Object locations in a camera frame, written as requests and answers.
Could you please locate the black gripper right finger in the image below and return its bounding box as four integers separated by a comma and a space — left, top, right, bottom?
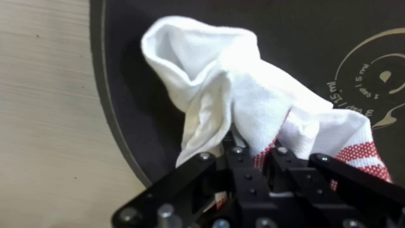
270, 146, 405, 228

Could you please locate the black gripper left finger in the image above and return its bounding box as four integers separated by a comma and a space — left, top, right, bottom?
112, 145, 271, 228

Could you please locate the white red-striped towel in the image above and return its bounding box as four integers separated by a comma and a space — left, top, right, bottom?
141, 15, 394, 191

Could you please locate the dark nonstick frying pan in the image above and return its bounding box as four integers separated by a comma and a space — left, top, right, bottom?
89, 0, 405, 190

